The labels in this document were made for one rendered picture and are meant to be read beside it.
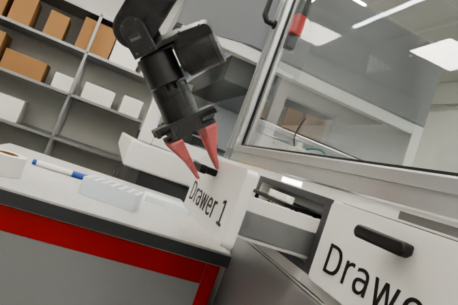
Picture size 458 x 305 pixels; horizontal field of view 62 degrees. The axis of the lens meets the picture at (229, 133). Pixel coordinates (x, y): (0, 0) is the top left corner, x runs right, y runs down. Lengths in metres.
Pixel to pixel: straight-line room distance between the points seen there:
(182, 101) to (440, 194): 0.36
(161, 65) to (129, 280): 0.42
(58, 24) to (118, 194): 3.70
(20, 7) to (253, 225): 4.10
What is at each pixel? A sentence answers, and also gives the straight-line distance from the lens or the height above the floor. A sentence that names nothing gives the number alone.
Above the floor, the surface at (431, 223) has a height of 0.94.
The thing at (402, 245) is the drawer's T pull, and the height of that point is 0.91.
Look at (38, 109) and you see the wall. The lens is 4.83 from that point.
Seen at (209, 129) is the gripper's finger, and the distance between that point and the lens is 0.59.
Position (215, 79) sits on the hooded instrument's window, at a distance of 1.51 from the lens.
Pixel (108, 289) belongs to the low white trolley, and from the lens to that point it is 0.80.
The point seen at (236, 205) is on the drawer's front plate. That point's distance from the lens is 0.52.
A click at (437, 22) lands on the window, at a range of 0.61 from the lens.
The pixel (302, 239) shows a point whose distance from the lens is 0.59.
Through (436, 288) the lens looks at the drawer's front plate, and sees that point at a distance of 0.41.
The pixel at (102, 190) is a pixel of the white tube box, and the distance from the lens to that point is 0.88.
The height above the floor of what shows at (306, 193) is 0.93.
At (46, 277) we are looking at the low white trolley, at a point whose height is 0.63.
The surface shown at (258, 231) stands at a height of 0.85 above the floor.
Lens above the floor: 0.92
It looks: 5 degrees up
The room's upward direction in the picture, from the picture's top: 20 degrees clockwise
